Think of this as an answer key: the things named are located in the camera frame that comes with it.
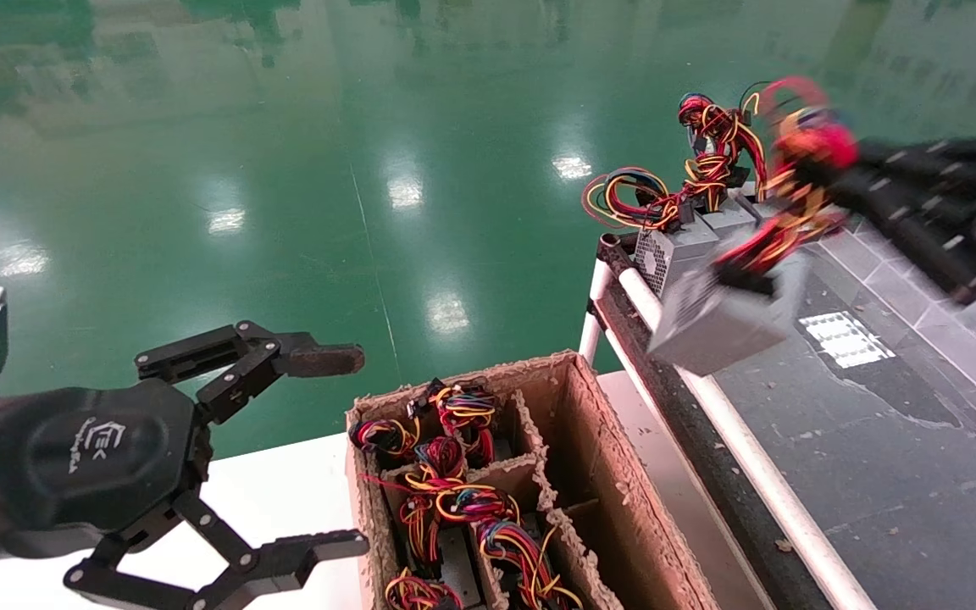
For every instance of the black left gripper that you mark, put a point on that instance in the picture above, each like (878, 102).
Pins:
(90, 457)

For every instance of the dark belt conveyor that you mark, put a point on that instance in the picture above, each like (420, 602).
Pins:
(878, 474)

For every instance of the brown cardboard divider box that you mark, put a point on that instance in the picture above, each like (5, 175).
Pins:
(615, 474)

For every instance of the white conveyor side rail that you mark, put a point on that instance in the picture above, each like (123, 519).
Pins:
(759, 474)

